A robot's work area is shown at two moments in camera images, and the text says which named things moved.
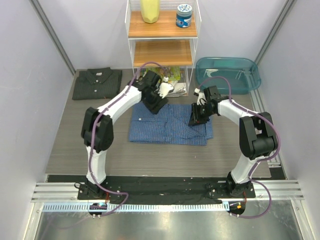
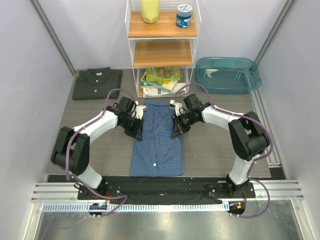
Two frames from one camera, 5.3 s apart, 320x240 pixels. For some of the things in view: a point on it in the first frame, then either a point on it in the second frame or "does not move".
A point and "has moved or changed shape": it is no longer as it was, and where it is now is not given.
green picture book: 172,73 does not move
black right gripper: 196,119 -> 178,128
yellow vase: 150,10 does not move
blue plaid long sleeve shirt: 169,125 has moved or changed shape
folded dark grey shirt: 97,83 does not move
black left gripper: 157,107 -> 137,133
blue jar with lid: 184,12 does not move
